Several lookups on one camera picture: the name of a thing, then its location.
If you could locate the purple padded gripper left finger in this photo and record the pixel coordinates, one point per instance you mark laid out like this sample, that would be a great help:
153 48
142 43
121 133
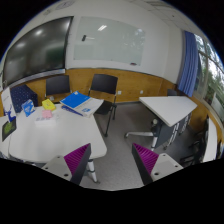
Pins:
72 166

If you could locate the white bag with deer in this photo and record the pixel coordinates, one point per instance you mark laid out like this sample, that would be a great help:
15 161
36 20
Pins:
8 104

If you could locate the black tablet with green picture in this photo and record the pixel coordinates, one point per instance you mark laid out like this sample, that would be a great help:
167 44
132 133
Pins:
7 127

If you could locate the blue and white box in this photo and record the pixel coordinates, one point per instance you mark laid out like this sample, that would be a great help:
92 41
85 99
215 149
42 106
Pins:
28 107

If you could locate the blue curtain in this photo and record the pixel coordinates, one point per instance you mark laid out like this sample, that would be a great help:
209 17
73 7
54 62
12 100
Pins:
189 73

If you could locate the glass whiteboard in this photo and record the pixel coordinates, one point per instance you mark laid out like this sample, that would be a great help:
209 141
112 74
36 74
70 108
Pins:
109 40

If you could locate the white table at right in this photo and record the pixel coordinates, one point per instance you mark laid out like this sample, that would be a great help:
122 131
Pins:
211 146

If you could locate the white trapezoid table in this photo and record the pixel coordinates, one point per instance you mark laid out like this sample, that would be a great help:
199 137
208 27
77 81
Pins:
171 112

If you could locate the window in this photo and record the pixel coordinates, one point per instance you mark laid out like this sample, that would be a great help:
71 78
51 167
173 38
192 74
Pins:
210 77

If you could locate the large dark wall screen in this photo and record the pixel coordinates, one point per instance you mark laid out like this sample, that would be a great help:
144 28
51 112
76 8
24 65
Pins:
40 50

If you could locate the yellow box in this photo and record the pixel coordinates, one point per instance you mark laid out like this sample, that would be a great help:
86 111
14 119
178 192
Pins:
48 105

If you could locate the black chair left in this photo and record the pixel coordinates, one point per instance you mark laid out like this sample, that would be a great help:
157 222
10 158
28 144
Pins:
57 85

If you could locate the black chair right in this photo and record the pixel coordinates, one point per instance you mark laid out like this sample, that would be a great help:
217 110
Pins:
106 84

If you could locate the white paper stack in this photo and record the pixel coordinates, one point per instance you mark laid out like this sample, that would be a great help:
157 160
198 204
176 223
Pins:
87 108

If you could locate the blue folder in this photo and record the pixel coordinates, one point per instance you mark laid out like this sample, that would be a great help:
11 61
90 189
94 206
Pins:
74 99

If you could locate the white round-cornered table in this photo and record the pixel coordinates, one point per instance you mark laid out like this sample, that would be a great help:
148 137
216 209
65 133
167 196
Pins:
39 143

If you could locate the black office chair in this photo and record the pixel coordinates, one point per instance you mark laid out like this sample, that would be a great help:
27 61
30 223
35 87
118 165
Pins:
198 147

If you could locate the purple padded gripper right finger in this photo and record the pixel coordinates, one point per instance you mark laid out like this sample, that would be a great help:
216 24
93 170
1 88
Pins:
153 166

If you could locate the pink sticky note pad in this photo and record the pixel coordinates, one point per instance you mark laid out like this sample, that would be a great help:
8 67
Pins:
47 114

